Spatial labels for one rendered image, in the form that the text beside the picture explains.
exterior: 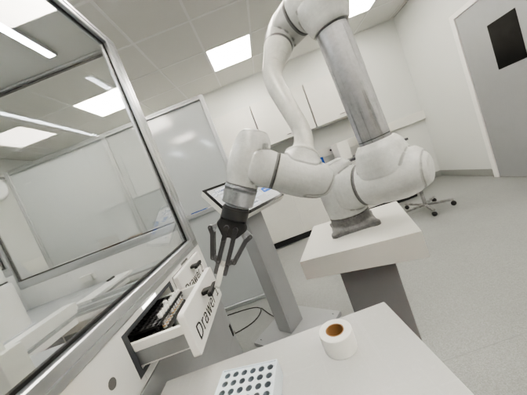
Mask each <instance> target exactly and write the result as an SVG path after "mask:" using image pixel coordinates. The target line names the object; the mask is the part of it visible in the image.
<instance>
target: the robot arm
mask: <svg viewBox="0 0 527 395"><path fill-rule="evenodd" d="M349 16H350V0H283V1H282V3H281V4H280V6H279V7H278V8H277V10H276V11H275V12H274V14H273V16H272V18H271V20H270V23H269V25H268V27H267V32H266V34H265V41H264V46H263V81H264V84H265V86H266V88H267V91H268V93H269V95H270V96H271V98H272V100H273V101H274V103H275V105H276V106H277V108H278V109H279V111H280V112H281V114H282V116H283V118H284V119H285V121H286V122H287V124H288V126H289V127H290V129H291V131H292V133H293V136H294V144H293V146H291V147H289V148H287V149H286V150H285V153H284V154H281V153H278V152H275V151H273V150H270V148H271V142H270V139H269V137H268V134H266V133H265V132H263V131H260V130H258V129H243V130H242V131H240V132H239V133H238V135H237V136H236V138H235V140H234V143H233V146H232V148H231V152H230V154H229V158H228V161H227V170H226V172H227V178H226V183H225V185H224V186H225V187H224V195H223V199H222V201H223V202H225V204H224V205H223V207H222V212H221V215H220V218H219V220H218V221H217V223H214V224H210V225H209V226H208V230H209V233H210V259H211V260H213V261H215V262H216V265H215V269H214V273H215V274H217V276H216V282H215V285H214V288H220V285H221V281H222V278H223V276H227V272H228V269H229V266H230V265H236V263H237V261H238V259H239V258H240V256H241V254H242V252H243V250H244V248H245V246H246V245H247V243H248V242H249V241H250V240H251V239H252V238H253V234H251V233H250V232H248V231H247V226H246V223H247V219H248V216H249V208H252V207H253V205H254V201H255V198H256V194H257V189H258V187H263V188H269V189H272V190H276V191H278V192H280V193H283V194H288V195H291V196H295V197H300V198H321V200H322V203H323V205H324V207H325V210H326V211H327V213H328V215H329V218H330V220H331V223H330V226H331V227H332V230H333V233H332V238H333V239H337V238H339V237H342V236H344V235H347V234H351V233H354V232H357V231H360V230H364V229H366V228H369V227H372V226H378V225H380V224H381V221H380V219H377V218H376V217H375V216H374V215H373V212H372V210H369V207H368V205H373V204H382V203H387V202H392V201H398V200H401V199H405V198H409V197H411V196H413V195H415V194H418V193H419V192H420V191H422V190H423V189H424V188H426V187H427V186H429V185H430V184H431V183H432V182H433V181H434V177H435V168H434V161H433V158H432V157H431V155H430V154H429V153H428V152H426V151H425V150H424V149H423V148H422V147H418V146H410V145H409V144H408V143H407V142H406V141H405V140H404V138H403V136H400V135H399V134H397V133H394V132H393V133H391V131H390V129H389V127H388V124H387V121H386V118H385V117H384V114H383V111H382V108H381V106H380V103H379V100H378V98H377V96H376V93H375V90H374V88H373V84H372V82H371V80H370V78H369V74H368V72H367V70H366V66H365V63H364V61H363V59H362V55H361V53H360V51H359V48H358V45H357V42H356V41H355V38H354V35H353V32H352V30H351V26H350V24H349V22H348V20H349ZM308 34H309V35H310V37H311V38H313V39H314V40H315V41H317V42H318V45H319V48H320V50H321V52H322V55H323V57H324V59H325V62H326V65H327V67H328V69H329V73H330V74H331V77H332V79H333V82H334V85H335V86H336V90H337V92H338V94H339V97H340V100H341V102H342V104H343V107H344V110H345V111H346V114H347V117H348V119H349V122H350V123H351V127H352V129H353V131H354V134H355V137H356V139H357V141H358V145H359V147H358V149H357V151H356V154H355V158H356V165H352V163H351V161H350V160H348V159H346V158H336V159H334V160H332V161H330V162H328V163H323V162H322V160H321V158H320V154H319V153H318V152H317V151H316V150H315V148H314V139H313V135H312V131H311V127H310V126H309V124H308V122H307V119H306V118H305V117H304V115H303V112H302V111H301V109H300V108H299V106H298V104H297V102H296V101H295V99H294V98H293V95H292V93H291V92H290V91H289V88H288V87H287V85H286V83H285V81H284V79H283V76H282V72H283V69H284V67H285V65H286V63H287V61H288V60H289V58H290V56H291V54H292V51H293V48H294V47H296V46H297V45H298V44H299V43H300V42H301V41H302V40H303V39H304V38H305V37H306V36H307V35H308ZM217 227H218V228H219V230H220V233H221V235H222V238H221V242H220V248H219V251H218V255H216V230H217ZM244 233H245V235H244V240H243V242H242V244H241V245H240V247H239V249H238V251H237V253H236V255H235V257H234V258H233V259H231V257H232V253H233V250H234V243H235V240H236V239H237V238H239V237H240V236H241V235H242V234H244ZM228 237H229V238H230V239H231V243H230V246H229V249H228V253H227V259H226V262H225V261H221V259H222V256H223V253H224V247H225V244H226V240H227V238H228Z"/></svg>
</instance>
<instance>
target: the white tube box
mask: <svg viewBox="0 0 527 395"><path fill-rule="evenodd" d="M282 383H283V373H282V370H281V368H280V365H279V363H278V360H277V359H274V360H271V361H264V362H260V363H256V364H250V365H246V366H242V367H239V368H232V369H228V370H224V371H223V372H222V375H221V377H220V381H219V383H218V386H217V388H216V392H215V394H214V395H282Z"/></svg>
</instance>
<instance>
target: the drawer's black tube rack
mask: <svg viewBox="0 0 527 395"><path fill-rule="evenodd" d="M171 296H172V295H169V296H166V297H165V298H162V299H159V300H157V301H156V303H155V304H154V305H153V306H152V307H151V308H150V309H149V310H148V312H147V313H146V314H145V315H144V317H143V318H142V319H141V320H140V322H139V323H138V324H137V326H136V327H135V328H134V329H133V330H132V331H131V332H130V333H129V335H128V338H129V341H130V342H134V341H136V340H139V339H142V338H145V337H148V336H149V335H153V334H155V333H158V332H161V331H164V330H166V329H168V328H171V327H172V326H173V327H174V326H176V325H175V324H174V321H175V320H176V318H177V315H178V313H179V312H180V310H181V308H182V307H183V305H184V303H185V302H186V299H183V302H182V303H181V304H180V306H179V308H178V309H177V311H176V313H175V314H174V315H173V318H171V321H169V324H167V327H166V328H163V327H162V325H160V327H157V328H154V329H153V328H152V326H153V325H154V324H155V322H156V320H157V319H158V316H157V314H158V313H159V311H160V310H161V309H162V307H164V305H163V301H164V300H167V301H168V299H170V297H171Z"/></svg>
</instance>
